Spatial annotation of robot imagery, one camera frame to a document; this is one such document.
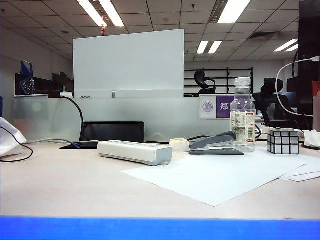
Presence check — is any white paper stack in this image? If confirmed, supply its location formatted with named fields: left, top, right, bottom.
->
left=277, top=154, right=320, bottom=183

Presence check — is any thin black cable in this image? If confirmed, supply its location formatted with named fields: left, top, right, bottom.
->
left=0, top=126, right=34, bottom=163

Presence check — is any black cable on desk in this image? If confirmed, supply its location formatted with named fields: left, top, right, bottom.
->
left=300, top=142, right=320, bottom=151

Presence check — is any thick black cable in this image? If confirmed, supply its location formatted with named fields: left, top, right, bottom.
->
left=61, top=96, right=86, bottom=142

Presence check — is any ceiling light fixture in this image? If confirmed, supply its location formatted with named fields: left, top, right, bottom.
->
left=273, top=39, right=299, bottom=53
left=76, top=0, right=125, bottom=28
left=196, top=40, right=223, bottom=55
left=216, top=0, right=252, bottom=25

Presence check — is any crumpled white tissue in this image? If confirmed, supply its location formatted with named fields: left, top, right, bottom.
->
left=302, top=129, right=320, bottom=147

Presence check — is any white power strip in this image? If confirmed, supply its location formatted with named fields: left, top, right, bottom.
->
left=97, top=140, right=173, bottom=167

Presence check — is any clear plastic bottle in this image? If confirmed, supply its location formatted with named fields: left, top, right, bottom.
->
left=229, top=77, right=256, bottom=153

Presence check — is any white board panel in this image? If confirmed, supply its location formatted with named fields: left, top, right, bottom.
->
left=72, top=29, right=185, bottom=99

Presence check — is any beige tape roll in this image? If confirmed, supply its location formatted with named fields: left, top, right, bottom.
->
left=168, top=138, right=191, bottom=153

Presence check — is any black monitor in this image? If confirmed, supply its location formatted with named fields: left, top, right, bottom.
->
left=286, top=0, right=320, bottom=131

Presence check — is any large white paper sheet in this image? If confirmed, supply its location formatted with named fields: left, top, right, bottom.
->
left=120, top=149, right=306, bottom=207

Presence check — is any blue crystal trophy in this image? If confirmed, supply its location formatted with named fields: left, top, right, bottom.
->
left=19, top=60, right=36, bottom=96

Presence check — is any dark wooden cabinet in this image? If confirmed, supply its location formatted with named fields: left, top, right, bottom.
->
left=14, top=72, right=75, bottom=99

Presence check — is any frosted glass partition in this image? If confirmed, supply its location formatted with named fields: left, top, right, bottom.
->
left=12, top=96, right=233, bottom=143

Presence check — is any gray stapler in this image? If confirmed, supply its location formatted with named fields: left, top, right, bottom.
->
left=188, top=131, right=245, bottom=156

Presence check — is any white usb cable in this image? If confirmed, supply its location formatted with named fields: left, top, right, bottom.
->
left=275, top=57, right=320, bottom=118

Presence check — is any silver mirror cube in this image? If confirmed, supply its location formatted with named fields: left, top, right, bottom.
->
left=266, top=128, right=300, bottom=155

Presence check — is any translucent white container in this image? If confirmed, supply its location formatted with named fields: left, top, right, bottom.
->
left=312, top=95, right=320, bottom=132

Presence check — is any black shelf rack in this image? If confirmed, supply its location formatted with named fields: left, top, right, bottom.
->
left=183, top=67, right=254, bottom=96

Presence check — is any black mesh office chair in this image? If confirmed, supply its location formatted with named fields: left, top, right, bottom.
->
left=251, top=78, right=305, bottom=130

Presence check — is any purple and white nameplate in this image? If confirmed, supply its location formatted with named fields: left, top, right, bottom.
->
left=199, top=95, right=236, bottom=120

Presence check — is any black hanging monitor cable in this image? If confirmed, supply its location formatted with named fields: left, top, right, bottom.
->
left=291, top=48, right=301, bottom=79

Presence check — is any gray cable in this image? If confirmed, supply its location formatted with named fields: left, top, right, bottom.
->
left=25, top=138, right=100, bottom=146

